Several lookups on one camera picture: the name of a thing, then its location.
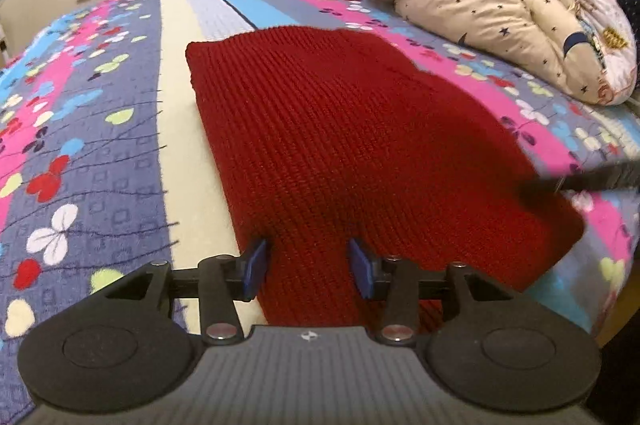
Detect red knit sweater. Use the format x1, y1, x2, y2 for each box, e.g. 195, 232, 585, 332
186, 26, 585, 327

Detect colourful floral fleece blanket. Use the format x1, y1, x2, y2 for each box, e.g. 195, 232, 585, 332
1, 0, 639, 424

